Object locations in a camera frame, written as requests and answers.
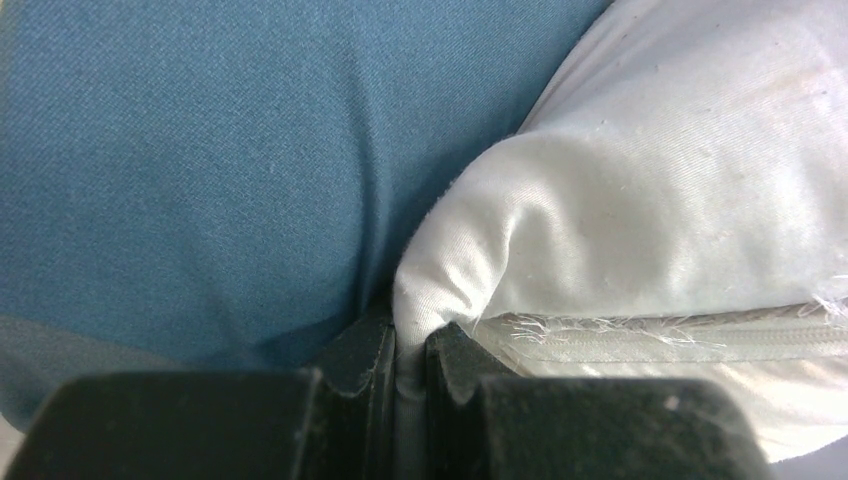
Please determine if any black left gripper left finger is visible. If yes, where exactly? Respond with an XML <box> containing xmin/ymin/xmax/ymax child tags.
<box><xmin>6</xmin><ymin>311</ymin><xmax>395</xmax><ymax>479</ymax></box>

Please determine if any white pillow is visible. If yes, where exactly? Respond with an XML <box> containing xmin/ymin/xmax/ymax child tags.
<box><xmin>393</xmin><ymin>1</ymin><xmax>847</xmax><ymax>479</ymax></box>

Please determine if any blue beige white pillowcase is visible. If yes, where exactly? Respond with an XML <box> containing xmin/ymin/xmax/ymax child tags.
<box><xmin>1</xmin><ymin>1</ymin><xmax>606</xmax><ymax>430</ymax></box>

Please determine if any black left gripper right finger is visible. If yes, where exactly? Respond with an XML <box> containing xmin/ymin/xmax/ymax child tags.
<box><xmin>425</xmin><ymin>325</ymin><xmax>771</xmax><ymax>479</ymax></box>

